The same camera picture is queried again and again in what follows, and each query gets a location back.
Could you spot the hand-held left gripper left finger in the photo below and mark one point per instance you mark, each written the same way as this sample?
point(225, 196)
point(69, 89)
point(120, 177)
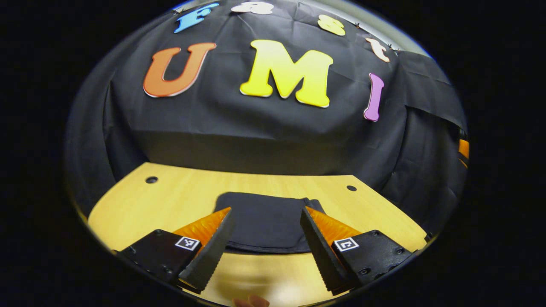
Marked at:
point(209, 256)

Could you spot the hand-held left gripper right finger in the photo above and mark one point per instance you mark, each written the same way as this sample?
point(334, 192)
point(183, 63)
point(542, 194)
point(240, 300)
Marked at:
point(324, 256)

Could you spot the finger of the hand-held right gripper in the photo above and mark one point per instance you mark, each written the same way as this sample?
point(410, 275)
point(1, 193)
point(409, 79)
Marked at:
point(464, 150)

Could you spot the dark grey jeans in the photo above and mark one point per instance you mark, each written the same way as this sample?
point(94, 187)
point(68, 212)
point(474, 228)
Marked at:
point(264, 221)

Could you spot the black box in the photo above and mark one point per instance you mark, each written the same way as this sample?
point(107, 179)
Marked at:
point(428, 236)

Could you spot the black backdrop cloth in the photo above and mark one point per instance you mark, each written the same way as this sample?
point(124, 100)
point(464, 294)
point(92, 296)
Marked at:
point(256, 128)

